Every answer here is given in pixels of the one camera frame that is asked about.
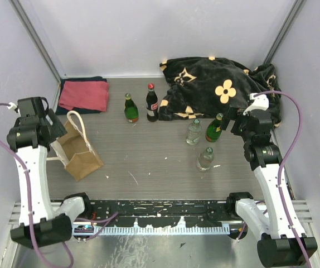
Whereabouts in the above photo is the brown canvas bag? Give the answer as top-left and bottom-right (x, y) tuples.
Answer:
(48, 111), (104, 181)

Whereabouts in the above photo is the cola glass bottle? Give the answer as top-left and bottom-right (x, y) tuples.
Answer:
(146, 83), (159, 122)

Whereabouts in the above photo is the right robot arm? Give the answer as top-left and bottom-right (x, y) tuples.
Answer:
(221, 107), (317, 267)

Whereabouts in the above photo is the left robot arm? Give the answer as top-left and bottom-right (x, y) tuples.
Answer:
(7, 97), (93, 248)

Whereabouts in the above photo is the green bottle right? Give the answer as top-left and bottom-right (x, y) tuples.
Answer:
(206, 113), (223, 142)

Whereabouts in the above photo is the green bottle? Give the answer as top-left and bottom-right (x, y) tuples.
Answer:
(124, 93), (139, 123)
(206, 113), (223, 142)

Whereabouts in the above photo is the dark blue folded cloth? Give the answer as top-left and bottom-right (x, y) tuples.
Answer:
(55, 76), (109, 115)

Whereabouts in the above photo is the clear bottle upper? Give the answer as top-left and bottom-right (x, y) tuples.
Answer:
(186, 119), (202, 145)

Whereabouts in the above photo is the clear bottle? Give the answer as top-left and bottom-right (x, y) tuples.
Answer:
(186, 119), (202, 145)
(196, 147), (214, 171)

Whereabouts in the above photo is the clear bottle lower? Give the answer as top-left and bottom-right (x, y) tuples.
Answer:
(196, 147), (214, 171)

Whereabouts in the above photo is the black floral blanket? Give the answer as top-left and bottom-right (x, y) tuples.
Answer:
(159, 57), (282, 126)

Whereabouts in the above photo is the red folded cloth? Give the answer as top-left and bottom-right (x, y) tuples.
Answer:
(59, 81), (109, 112)

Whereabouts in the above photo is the green bottle left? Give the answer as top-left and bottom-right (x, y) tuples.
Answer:
(124, 93), (139, 123)

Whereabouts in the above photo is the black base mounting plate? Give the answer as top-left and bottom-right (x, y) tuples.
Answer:
(77, 199), (243, 228)

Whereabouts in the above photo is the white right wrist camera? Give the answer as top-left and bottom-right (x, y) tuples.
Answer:
(245, 93), (269, 113)

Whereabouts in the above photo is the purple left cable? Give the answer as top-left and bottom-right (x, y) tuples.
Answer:
(0, 102), (74, 268)

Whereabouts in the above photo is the white cable duct strip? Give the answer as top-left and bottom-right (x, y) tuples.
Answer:
(98, 224), (230, 236)

